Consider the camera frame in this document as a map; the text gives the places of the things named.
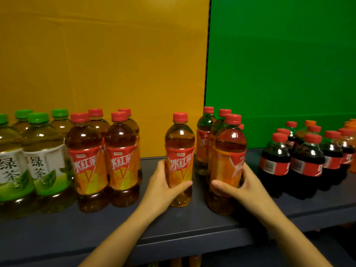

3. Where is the person's right hand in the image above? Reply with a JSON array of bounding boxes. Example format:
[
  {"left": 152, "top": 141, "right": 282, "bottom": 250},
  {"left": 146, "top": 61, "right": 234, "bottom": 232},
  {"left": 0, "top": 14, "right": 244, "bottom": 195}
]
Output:
[{"left": 211, "top": 163, "right": 275, "bottom": 221}]

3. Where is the person's left hand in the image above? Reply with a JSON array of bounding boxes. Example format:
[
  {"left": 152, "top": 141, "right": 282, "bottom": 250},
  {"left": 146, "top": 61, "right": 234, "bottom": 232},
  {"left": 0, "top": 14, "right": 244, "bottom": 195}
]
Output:
[{"left": 138, "top": 159, "right": 193, "bottom": 219}]

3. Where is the red-capped black cola bottle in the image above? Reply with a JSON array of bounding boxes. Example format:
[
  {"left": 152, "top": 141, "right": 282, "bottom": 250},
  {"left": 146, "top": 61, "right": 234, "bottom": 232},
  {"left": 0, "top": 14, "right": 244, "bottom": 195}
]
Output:
[
  {"left": 318, "top": 130, "right": 344, "bottom": 191},
  {"left": 286, "top": 133, "right": 326, "bottom": 200},
  {"left": 258, "top": 132, "right": 291, "bottom": 198}
]

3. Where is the group of orange soda bottles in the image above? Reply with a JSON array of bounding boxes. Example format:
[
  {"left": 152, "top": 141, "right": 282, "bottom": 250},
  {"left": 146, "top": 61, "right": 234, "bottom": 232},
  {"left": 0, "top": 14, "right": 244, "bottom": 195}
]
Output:
[{"left": 295, "top": 118, "right": 356, "bottom": 174}]

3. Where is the group of dark cola bottles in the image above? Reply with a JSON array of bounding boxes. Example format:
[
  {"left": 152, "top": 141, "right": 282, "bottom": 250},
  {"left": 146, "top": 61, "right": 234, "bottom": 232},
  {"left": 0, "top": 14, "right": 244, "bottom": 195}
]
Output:
[{"left": 238, "top": 121, "right": 356, "bottom": 178}]

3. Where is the green-capped pale tea bottle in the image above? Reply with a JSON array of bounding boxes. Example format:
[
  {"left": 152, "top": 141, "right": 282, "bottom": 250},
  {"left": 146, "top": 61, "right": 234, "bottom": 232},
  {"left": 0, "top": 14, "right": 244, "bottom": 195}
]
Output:
[
  {"left": 22, "top": 112, "right": 77, "bottom": 214},
  {"left": 0, "top": 113, "right": 38, "bottom": 221}
]

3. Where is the person's left forearm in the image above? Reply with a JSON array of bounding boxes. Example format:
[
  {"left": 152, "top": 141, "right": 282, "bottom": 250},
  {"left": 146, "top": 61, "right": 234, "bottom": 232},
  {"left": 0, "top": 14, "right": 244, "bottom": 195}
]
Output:
[{"left": 79, "top": 204, "right": 161, "bottom": 267}]

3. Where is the orange backing board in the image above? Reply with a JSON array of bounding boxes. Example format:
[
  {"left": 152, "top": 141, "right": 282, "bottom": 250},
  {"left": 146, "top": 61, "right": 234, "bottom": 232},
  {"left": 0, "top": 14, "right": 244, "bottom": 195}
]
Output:
[{"left": 0, "top": 0, "right": 211, "bottom": 159}]

